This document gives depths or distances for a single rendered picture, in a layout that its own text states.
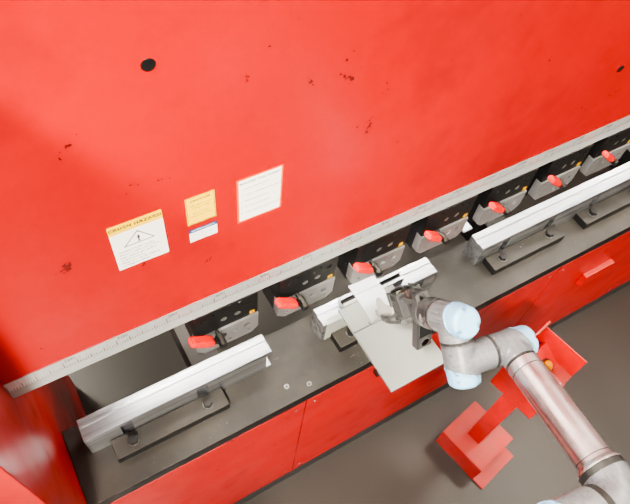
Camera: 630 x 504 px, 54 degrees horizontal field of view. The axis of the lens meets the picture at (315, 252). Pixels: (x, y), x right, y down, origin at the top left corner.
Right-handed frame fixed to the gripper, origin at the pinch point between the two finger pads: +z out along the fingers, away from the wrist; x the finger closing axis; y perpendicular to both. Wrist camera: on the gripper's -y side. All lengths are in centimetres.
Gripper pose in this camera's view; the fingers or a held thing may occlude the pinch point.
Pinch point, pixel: (388, 309)
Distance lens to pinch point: 165.5
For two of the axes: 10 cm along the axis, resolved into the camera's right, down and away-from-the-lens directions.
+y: -3.3, -9.3, -1.9
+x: -8.6, 3.7, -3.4
